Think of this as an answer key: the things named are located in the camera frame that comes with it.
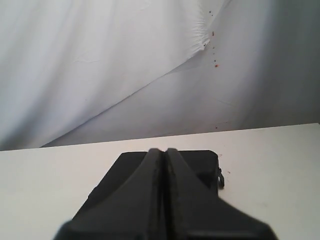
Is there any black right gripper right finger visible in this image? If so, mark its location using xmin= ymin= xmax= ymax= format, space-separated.
xmin=163 ymin=148 xmax=277 ymax=240

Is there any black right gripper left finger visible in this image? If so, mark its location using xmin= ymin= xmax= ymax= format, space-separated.
xmin=54 ymin=148 xmax=167 ymax=240

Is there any black plastic tool case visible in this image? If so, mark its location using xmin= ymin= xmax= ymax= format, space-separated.
xmin=75 ymin=150 xmax=225 ymax=217

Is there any white backdrop cloth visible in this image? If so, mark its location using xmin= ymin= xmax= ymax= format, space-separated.
xmin=0 ymin=0 xmax=226 ymax=152

